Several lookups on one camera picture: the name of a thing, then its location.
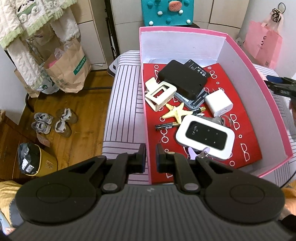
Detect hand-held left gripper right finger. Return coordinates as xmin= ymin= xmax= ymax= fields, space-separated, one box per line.
xmin=155 ymin=143 xmax=233 ymax=194

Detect black metal pole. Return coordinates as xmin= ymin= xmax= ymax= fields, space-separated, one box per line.
xmin=105 ymin=0 xmax=121 ymax=61

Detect cream hair claw clip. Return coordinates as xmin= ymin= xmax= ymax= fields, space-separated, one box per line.
xmin=144 ymin=77 xmax=177 ymax=112

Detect wooden cabinet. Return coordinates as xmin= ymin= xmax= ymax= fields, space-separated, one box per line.
xmin=0 ymin=109 xmax=41 ymax=184

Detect white floor scale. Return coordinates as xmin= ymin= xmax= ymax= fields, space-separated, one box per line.
xmin=107 ymin=55 xmax=120 ymax=76

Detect white charger plug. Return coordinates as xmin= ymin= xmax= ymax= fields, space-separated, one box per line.
xmin=204 ymin=89 xmax=234 ymax=118

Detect white pocket router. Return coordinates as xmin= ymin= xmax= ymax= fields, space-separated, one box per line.
xmin=175 ymin=115 xmax=236 ymax=160

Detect red printed cloth pouch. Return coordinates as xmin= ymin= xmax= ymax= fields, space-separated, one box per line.
xmin=143 ymin=62 xmax=263 ymax=179

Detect black clothes rack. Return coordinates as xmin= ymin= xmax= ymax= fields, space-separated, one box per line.
xmin=24 ymin=92 xmax=36 ymax=112

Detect black power bank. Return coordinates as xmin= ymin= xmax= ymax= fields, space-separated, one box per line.
xmin=157 ymin=60 xmax=208 ymax=99

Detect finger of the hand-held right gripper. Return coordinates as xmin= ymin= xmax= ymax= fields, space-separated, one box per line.
xmin=265 ymin=81 xmax=296 ymax=98
xmin=265 ymin=75 xmax=296 ymax=84

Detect teal felt handbag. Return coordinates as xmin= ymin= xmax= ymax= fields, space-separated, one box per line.
xmin=141 ymin=0 xmax=194 ymax=27

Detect beige wardrobe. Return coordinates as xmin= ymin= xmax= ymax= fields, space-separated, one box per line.
xmin=110 ymin=0 xmax=247 ymax=56

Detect black hair ties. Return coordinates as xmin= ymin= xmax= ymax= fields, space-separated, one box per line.
xmin=271 ymin=2 xmax=286 ymax=23

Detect brown green-label paper bag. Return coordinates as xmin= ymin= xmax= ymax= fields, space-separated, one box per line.
xmin=44 ymin=38 xmax=92 ymax=93

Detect metal keys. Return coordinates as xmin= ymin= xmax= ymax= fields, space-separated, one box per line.
xmin=209 ymin=114 xmax=232 ymax=127

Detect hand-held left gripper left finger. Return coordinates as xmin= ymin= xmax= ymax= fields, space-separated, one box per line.
xmin=69 ymin=143 xmax=147 ymax=194

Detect white green-print plastic bag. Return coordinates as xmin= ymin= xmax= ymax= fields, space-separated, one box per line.
xmin=39 ymin=69 xmax=60 ymax=94

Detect pink cardboard box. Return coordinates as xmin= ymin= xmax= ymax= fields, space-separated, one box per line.
xmin=139 ymin=26 xmax=294 ymax=185

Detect cream starfish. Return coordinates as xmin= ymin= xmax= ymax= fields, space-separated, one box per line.
xmin=162 ymin=102 xmax=192 ymax=125

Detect yellow waste bin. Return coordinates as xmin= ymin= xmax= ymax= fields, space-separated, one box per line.
xmin=18 ymin=142 xmax=58 ymax=177

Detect cream fleece pajama pants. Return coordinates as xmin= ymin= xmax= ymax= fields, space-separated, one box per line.
xmin=6 ymin=14 xmax=80 ymax=91

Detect lilac plastic charm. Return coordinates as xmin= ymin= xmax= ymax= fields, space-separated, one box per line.
xmin=187 ymin=147 xmax=211 ymax=160

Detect yellow bedding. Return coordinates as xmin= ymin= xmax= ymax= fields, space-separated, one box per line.
xmin=0 ymin=180 xmax=26 ymax=230

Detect pink tote bag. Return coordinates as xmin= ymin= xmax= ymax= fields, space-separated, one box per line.
xmin=244 ymin=20 xmax=283 ymax=70

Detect brown fleece slipper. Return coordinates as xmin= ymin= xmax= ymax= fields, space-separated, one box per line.
xmin=56 ymin=108 xmax=79 ymax=123
xmin=54 ymin=120 xmax=73 ymax=137

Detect plain brown paper bag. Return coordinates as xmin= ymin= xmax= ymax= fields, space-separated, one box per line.
xmin=14 ymin=67 xmax=41 ymax=98

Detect grey white sneaker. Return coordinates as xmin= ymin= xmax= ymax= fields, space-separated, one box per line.
xmin=34 ymin=112 xmax=54 ymax=123
xmin=31 ymin=120 xmax=51 ymax=134

